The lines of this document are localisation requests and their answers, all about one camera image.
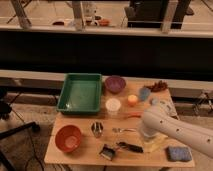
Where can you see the orange carrot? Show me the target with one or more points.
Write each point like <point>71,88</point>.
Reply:
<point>133,115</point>

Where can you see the small metal box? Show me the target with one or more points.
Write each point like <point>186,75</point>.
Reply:
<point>107,152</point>

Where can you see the yellow banana toy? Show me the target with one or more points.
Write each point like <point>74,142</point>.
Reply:
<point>154,143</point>

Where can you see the metal cup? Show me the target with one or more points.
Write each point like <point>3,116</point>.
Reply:
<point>97,129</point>

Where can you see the blue sponge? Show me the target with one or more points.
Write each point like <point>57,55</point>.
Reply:
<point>175,153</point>

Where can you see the black-handled tool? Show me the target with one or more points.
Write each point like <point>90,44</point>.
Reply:
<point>130,147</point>

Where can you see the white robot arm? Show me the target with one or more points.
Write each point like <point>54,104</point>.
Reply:
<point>158,119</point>

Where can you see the purple bowl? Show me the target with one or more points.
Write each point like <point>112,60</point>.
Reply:
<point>115,84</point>

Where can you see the brown-red dried object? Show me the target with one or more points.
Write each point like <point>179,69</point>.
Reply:
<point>158,86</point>

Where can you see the orange round cup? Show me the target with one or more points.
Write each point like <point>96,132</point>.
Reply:
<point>132,100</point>

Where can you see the green plastic tray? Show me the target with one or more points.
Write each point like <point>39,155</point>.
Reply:
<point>80,94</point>

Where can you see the white round lid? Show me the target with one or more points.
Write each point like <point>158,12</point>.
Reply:
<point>113,105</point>

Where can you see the red-orange bowl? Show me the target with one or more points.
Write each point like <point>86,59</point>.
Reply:
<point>68,138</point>

